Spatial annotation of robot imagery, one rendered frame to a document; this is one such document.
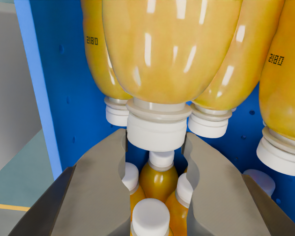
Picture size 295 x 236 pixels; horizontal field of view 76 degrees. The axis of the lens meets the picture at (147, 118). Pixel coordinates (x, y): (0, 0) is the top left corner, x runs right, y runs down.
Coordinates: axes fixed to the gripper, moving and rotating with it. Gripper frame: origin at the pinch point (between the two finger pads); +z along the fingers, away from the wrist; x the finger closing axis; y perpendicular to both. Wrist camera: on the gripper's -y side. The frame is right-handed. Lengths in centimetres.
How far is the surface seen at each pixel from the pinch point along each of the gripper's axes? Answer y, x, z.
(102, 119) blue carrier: 4.4, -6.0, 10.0
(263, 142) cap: 1.5, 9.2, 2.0
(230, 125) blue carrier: 7.0, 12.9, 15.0
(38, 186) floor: 132, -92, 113
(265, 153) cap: 2.1, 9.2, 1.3
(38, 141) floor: 82, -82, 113
